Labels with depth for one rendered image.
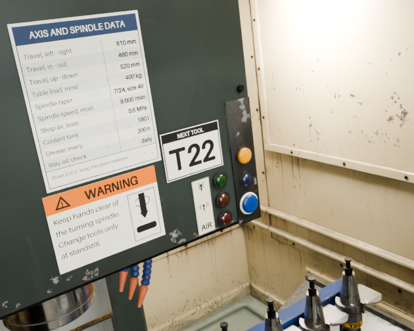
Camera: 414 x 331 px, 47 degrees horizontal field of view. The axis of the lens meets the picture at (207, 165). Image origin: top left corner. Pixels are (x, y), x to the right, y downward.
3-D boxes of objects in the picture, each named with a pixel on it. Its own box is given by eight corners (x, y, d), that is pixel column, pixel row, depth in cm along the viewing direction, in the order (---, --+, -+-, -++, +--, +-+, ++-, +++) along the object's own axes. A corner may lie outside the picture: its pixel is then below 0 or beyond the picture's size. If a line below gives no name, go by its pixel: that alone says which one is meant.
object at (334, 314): (353, 318, 103) (353, 315, 102) (336, 330, 100) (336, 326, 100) (329, 305, 108) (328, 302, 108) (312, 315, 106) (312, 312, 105)
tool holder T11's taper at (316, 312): (311, 312, 104) (309, 284, 102) (329, 320, 101) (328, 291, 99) (299, 322, 101) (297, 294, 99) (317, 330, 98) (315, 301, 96)
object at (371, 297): (387, 298, 108) (386, 295, 108) (371, 308, 105) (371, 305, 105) (361, 286, 114) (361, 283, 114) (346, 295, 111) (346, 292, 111)
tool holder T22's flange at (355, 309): (347, 298, 111) (347, 289, 110) (370, 308, 106) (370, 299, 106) (330, 310, 108) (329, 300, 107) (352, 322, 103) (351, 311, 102)
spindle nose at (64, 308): (71, 273, 94) (58, 217, 91) (114, 301, 82) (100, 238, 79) (-12, 311, 84) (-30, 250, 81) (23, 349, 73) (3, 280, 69)
